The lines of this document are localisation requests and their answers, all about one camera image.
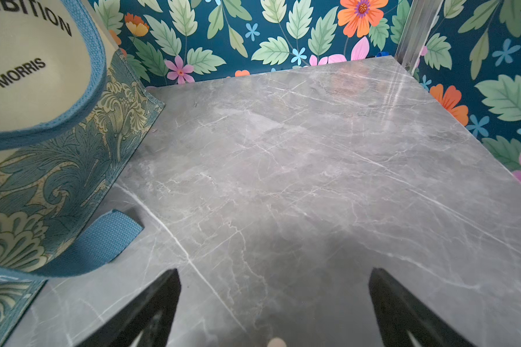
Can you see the aluminium frame corner post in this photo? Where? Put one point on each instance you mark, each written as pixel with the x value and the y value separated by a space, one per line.
pixel 416 30

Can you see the cream floral canvas tote bag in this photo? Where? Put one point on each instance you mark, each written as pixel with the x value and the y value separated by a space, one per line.
pixel 73 110

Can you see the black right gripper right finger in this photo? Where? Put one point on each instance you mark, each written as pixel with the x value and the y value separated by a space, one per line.
pixel 402 318

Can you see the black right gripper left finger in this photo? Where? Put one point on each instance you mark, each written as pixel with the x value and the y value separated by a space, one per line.
pixel 147 319

